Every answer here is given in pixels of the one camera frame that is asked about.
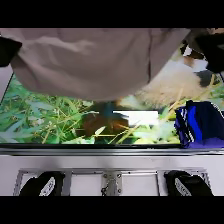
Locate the silver frame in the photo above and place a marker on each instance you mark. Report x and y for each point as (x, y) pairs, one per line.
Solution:
(112, 181)

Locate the blue garment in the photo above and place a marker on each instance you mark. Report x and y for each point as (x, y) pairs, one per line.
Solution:
(203, 125)

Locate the beige garment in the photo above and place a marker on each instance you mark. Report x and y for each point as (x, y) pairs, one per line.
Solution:
(86, 63)

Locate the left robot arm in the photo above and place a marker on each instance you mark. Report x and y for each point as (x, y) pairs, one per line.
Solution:
(6, 50)

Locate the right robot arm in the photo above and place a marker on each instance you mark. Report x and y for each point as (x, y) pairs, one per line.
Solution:
(213, 50)

